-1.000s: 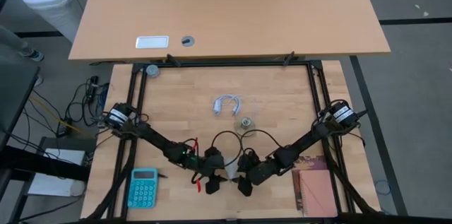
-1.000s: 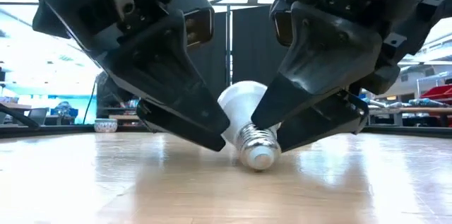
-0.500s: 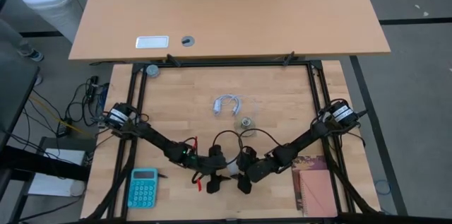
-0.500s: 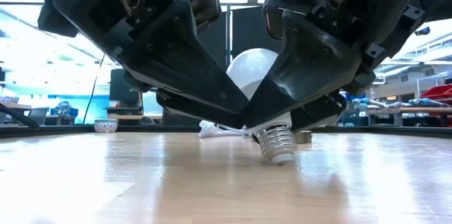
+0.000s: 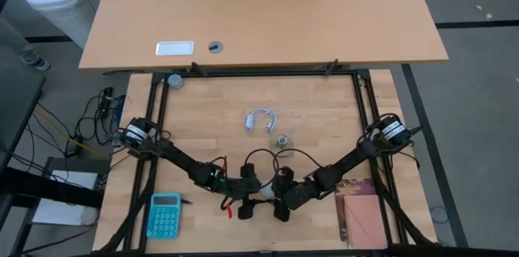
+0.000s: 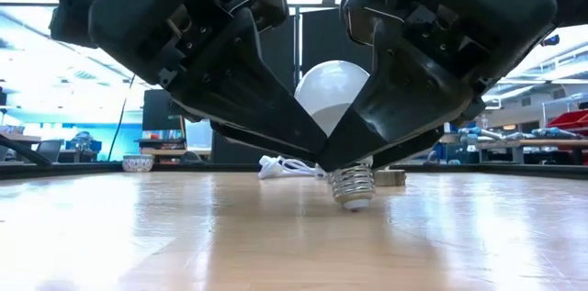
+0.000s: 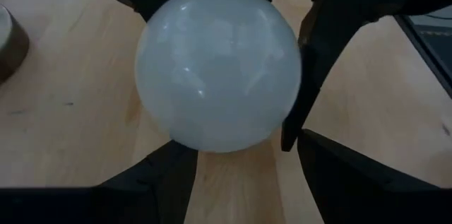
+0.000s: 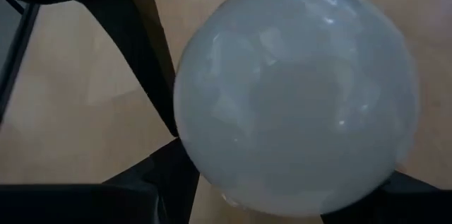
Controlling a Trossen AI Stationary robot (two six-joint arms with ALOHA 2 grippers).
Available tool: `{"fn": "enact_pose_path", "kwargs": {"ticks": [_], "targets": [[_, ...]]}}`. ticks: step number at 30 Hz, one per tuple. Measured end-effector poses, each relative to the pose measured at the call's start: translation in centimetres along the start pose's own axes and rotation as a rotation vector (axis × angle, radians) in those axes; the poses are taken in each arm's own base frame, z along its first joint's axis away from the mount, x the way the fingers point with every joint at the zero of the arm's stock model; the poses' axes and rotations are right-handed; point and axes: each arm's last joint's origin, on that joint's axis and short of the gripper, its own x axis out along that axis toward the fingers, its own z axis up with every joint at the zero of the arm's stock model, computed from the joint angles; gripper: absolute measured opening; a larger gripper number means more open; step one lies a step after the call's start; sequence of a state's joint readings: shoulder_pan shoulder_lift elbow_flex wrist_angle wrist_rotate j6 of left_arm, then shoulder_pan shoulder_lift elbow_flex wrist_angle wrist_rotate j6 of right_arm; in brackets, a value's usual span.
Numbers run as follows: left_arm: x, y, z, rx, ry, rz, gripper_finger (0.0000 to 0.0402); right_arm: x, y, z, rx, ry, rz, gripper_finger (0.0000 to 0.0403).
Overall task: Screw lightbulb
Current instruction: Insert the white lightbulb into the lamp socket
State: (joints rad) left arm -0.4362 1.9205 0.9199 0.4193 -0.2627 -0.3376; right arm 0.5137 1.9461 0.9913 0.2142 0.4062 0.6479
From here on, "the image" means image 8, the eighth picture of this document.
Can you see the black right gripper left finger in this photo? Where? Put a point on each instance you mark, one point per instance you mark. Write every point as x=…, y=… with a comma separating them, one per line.
x=88, y=206

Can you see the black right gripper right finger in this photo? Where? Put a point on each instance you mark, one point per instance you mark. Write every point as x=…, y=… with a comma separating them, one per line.
x=406, y=206

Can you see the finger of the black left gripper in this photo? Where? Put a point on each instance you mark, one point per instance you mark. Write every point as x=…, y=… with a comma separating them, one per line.
x=141, y=40

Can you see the white globe lightbulb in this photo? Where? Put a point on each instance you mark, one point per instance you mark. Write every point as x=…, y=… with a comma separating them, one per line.
x=296, y=104

